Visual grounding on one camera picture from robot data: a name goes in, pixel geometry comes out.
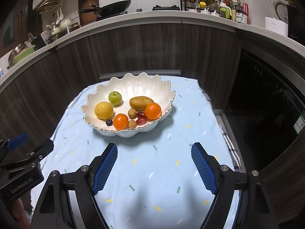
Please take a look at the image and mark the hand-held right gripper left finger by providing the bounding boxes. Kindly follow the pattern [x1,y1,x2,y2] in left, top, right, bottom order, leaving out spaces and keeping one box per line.
[30,143,118,229]

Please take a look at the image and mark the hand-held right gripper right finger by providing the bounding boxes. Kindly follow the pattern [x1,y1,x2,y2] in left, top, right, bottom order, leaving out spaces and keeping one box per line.
[191,142,279,229]

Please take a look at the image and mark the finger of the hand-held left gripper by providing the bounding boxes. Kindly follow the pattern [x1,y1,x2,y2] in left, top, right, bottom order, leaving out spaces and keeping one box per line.
[0,139,54,172]
[0,132,29,158]

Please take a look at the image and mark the orange mandarin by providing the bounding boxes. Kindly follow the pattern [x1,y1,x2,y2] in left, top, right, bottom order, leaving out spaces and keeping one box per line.
[113,114,129,130]
[144,102,162,120]

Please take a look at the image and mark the yellow lemon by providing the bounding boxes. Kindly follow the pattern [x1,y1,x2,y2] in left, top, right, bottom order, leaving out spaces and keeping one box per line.
[95,102,114,120]

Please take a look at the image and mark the yellow mango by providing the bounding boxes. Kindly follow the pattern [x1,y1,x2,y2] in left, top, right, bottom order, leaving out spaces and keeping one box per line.
[129,96,154,110]

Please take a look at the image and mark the white scalloped ceramic bowl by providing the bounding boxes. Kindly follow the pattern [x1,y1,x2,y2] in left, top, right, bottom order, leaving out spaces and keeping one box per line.
[81,72,176,138]

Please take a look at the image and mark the light blue patterned cloth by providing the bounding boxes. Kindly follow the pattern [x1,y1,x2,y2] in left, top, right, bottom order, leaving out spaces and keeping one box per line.
[30,76,241,229]

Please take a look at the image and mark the black built-in dishwasher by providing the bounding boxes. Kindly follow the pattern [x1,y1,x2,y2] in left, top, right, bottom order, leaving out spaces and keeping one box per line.
[226,49,305,172]

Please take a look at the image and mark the green basin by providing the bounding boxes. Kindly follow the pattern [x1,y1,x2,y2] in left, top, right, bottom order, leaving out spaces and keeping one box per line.
[11,45,36,65]

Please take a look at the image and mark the steel pot lid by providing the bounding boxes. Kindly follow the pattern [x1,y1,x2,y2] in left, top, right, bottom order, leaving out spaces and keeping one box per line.
[7,42,26,68]

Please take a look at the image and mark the black knife block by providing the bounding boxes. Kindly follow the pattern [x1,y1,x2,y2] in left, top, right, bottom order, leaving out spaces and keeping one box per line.
[27,32,46,50]

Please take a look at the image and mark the green sticker label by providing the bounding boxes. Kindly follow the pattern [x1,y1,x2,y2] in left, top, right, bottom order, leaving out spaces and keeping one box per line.
[293,111,305,134]

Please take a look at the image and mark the steel pot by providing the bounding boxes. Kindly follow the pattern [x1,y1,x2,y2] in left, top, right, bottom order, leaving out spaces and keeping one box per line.
[46,30,67,44]

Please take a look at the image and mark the small white teapot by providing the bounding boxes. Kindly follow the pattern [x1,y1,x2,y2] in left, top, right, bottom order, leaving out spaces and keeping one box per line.
[46,24,60,35]

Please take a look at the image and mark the dark wood kitchen cabinet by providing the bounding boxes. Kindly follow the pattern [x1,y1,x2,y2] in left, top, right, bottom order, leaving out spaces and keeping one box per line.
[0,11,305,225]

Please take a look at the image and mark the wooden cutting board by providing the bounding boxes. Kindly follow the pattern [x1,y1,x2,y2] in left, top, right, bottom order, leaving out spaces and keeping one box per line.
[78,0,99,27]

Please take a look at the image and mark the green oil bottle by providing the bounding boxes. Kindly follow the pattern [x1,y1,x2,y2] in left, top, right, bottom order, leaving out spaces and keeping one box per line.
[219,2,231,19]

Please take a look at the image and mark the large dark sauce bottle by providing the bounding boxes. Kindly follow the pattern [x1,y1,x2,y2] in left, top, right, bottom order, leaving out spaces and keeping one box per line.
[235,0,249,25]

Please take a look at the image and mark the black wok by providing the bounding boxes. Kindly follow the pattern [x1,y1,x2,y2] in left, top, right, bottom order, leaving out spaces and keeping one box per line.
[78,0,132,17]

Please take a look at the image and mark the black gas stove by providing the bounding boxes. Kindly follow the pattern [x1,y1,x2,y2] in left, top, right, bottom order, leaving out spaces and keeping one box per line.
[96,4,180,21]

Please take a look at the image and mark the black countertop appliance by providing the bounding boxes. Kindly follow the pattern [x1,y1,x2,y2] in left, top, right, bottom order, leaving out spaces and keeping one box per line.
[287,5,304,46]

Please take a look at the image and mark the white rice cooker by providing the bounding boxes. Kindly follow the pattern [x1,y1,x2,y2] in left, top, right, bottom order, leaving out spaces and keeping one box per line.
[271,0,290,22]

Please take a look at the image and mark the wooden wall rack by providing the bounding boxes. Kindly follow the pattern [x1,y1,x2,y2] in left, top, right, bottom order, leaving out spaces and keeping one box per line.
[39,0,63,13]

